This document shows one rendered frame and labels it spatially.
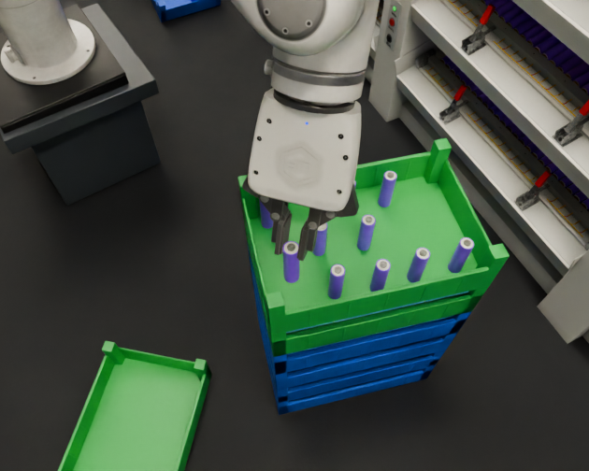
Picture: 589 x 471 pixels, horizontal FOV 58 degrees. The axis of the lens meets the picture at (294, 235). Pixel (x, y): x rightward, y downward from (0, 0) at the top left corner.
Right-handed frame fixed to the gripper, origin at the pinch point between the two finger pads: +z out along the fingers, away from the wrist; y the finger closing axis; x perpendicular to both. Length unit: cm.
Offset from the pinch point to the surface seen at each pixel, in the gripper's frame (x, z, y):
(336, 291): 6.8, 11.0, 5.1
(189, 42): 107, 10, -61
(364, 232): 13.4, 5.5, 6.6
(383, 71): 90, 4, 0
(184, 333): 28, 48, -25
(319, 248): 11.9, 8.7, 1.3
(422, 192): 26.6, 4.3, 13.2
